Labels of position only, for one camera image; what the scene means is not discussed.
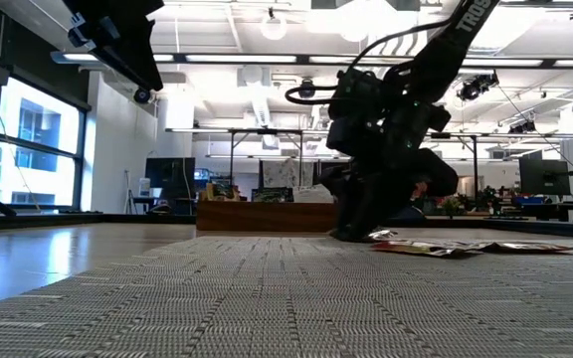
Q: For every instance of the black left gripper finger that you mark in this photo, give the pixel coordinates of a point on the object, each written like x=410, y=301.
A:
x=142, y=69

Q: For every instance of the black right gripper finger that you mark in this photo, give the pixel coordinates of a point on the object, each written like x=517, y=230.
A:
x=366, y=214
x=333, y=181

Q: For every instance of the white orange paper tea packet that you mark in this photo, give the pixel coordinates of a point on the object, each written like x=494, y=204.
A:
x=311, y=195

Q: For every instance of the black foil tea packet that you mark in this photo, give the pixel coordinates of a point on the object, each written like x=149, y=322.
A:
x=272, y=195

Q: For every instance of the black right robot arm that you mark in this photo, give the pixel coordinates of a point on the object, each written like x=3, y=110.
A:
x=445, y=50

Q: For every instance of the round black ceiling speaker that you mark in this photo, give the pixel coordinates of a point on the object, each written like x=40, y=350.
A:
x=141, y=96
x=307, y=88

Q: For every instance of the small potted plant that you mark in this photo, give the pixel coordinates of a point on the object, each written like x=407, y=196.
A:
x=449, y=205

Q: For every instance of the wooden compartment tray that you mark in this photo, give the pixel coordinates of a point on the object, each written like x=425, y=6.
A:
x=266, y=216

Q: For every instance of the black ceiling spotlight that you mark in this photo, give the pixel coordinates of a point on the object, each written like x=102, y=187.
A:
x=475, y=85
x=522, y=126

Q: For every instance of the white bottle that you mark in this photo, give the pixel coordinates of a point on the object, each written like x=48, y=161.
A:
x=143, y=186

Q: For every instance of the grey woven placemat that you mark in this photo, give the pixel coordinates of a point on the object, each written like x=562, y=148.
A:
x=266, y=308

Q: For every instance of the round white pendant lamp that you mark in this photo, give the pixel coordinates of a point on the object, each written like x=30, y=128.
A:
x=273, y=25

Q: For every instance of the large office window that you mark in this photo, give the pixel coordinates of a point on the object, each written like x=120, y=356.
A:
x=38, y=169

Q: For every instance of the office desk with clutter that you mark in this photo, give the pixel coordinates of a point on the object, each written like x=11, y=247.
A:
x=540, y=209

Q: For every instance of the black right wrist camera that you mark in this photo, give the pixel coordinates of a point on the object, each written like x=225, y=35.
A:
x=344, y=136

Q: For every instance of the white wall poster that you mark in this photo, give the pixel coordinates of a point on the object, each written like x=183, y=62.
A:
x=279, y=174

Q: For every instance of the black metal frame stand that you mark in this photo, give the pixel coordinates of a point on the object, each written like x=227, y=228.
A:
x=475, y=164
x=232, y=159

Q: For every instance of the black aluminium table frame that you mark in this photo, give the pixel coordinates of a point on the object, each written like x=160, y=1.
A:
x=515, y=226

